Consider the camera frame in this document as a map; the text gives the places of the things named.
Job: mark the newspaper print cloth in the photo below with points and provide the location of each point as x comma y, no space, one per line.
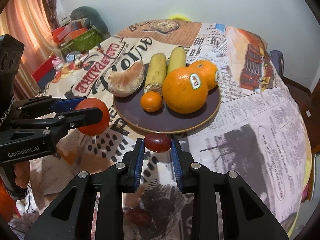
250,130

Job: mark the pomelo slice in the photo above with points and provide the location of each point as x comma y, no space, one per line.
127,80

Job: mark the red jujube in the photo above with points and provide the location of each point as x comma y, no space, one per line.
157,142
138,217

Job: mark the orange sheer curtain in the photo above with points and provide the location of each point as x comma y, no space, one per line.
25,17

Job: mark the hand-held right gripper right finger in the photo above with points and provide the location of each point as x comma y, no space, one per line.
176,165

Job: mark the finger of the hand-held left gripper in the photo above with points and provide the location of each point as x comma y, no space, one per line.
82,117
65,104

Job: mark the red box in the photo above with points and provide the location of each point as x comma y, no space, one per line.
45,71

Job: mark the small mandarin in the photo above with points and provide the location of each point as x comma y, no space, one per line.
151,102

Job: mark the grey pillow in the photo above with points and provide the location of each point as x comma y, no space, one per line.
92,17

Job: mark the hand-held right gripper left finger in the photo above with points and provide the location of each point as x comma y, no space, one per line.
140,165

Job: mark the red tomato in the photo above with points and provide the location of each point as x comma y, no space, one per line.
93,130

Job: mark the person's left hand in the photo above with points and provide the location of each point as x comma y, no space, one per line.
22,177

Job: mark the pink bunny toy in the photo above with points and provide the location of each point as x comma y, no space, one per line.
58,63

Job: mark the dark purple plate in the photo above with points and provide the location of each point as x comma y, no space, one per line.
155,122

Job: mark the dark blue chair back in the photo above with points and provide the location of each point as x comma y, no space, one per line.
277,62

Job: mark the cut banana piece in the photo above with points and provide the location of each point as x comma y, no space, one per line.
176,60
156,70

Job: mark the large orange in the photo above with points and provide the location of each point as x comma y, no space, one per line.
180,92
205,72

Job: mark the green patterned bag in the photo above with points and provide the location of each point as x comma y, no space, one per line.
85,41

